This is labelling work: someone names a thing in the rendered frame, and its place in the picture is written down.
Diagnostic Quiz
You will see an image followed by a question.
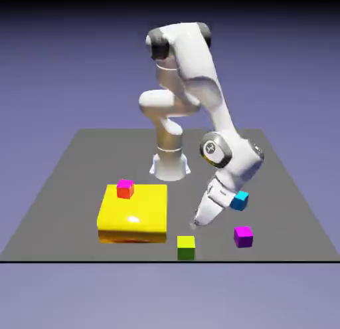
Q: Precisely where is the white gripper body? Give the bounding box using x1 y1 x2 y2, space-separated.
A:
194 193 226 227

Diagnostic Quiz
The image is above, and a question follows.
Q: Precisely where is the small yellow-green cube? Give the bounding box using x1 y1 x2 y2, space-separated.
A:
177 235 197 261

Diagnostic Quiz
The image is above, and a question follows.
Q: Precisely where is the small cyan cube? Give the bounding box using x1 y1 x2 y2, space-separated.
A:
230 190 250 212

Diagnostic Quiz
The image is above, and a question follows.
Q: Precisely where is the small magenta cube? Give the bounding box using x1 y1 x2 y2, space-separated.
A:
233 225 254 249

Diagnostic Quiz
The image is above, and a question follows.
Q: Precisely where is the small red cube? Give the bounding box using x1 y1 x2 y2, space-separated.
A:
116 179 135 200

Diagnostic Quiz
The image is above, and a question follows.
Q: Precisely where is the large yellow box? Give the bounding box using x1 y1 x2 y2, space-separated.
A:
96 183 168 245

